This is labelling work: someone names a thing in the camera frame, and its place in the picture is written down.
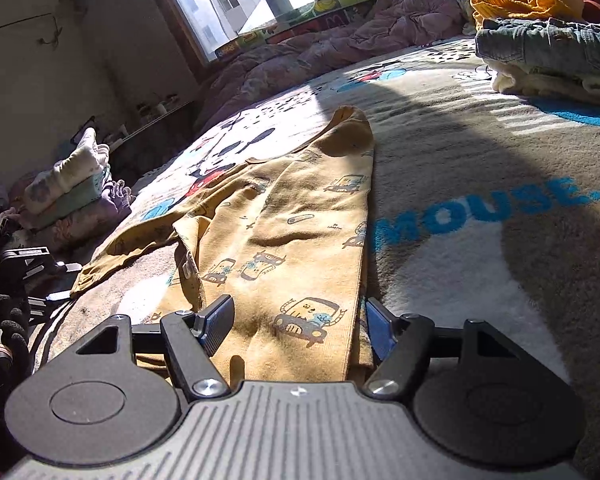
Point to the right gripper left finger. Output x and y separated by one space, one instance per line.
191 339

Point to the folded blue jeans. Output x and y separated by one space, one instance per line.
564 47

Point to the yellow printed child shirt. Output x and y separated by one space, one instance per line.
285 238

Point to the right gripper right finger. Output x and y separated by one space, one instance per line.
400 347

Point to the cream folded garment under jeans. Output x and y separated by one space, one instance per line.
535 82

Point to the black gloved left hand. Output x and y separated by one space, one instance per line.
14 339

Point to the white floral folded garment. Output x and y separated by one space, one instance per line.
86 159

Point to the purple folded garment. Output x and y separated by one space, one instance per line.
92 220

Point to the Mickey Mouse bed blanket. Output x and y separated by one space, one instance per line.
482 205

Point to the green folded garment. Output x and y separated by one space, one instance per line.
86 192

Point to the purple rumpled quilt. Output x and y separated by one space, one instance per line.
269 69

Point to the colourful alphabet foam board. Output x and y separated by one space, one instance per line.
313 17

